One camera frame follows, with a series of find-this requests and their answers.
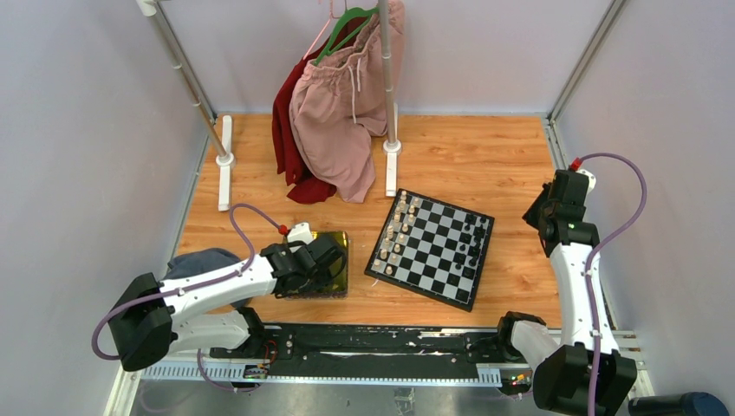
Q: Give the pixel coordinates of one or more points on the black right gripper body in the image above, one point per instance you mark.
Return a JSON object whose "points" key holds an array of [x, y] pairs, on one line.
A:
{"points": [[541, 207]]}

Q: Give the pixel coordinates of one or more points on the black and white chessboard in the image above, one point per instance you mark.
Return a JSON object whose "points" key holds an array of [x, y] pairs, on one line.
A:
{"points": [[430, 249]]}

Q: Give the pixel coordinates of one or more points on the pink shorts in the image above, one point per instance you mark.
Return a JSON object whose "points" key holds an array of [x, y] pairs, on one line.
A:
{"points": [[336, 110]]}

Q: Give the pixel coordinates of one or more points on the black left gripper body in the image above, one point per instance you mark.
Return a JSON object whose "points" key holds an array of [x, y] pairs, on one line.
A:
{"points": [[317, 280]]}

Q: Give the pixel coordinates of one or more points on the dark red garment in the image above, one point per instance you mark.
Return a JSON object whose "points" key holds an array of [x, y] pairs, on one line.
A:
{"points": [[306, 188]]}

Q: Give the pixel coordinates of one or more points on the gold metal tin tray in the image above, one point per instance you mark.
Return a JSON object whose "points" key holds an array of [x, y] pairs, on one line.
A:
{"points": [[339, 284]]}

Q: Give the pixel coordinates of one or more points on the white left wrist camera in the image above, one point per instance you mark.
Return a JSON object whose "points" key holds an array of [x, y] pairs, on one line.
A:
{"points": [[300, 233]]}

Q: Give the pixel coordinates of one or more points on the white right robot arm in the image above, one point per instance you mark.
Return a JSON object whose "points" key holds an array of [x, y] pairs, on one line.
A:
{"points": [[574, 316]]}

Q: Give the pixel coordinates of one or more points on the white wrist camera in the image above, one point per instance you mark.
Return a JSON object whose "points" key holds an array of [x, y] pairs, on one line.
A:
{"points": [[591, 179], [300, 233]]}

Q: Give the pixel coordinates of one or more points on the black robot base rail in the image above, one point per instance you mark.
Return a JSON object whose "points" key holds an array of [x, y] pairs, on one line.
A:
{"points": [[355, 354]]}

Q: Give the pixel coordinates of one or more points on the white clothes rack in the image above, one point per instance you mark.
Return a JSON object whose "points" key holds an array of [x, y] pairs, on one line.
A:
{"points": [[222, 141]]}

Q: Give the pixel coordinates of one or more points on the pink clothes hanger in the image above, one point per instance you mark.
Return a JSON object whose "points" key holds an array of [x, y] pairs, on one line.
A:
{"points": [[316, 47]]}

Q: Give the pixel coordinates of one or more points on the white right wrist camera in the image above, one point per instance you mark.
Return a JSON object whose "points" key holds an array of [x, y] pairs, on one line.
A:
{"points": [[591, 179]]}

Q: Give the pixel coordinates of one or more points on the dark blue cylinder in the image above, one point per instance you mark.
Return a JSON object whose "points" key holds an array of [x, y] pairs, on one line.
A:
{"points": [[685, 404]]}

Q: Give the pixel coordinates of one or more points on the green clothes hanger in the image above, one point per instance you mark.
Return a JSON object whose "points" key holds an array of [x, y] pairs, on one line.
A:
{"points": [[336, 40]]}

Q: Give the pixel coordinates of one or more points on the grey blue cloth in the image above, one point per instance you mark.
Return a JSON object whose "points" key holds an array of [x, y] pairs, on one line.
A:
{"points": [[188, 265]]}

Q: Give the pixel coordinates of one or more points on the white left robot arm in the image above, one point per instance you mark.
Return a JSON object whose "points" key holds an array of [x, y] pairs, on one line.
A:
{"points": [[153, 319]]}

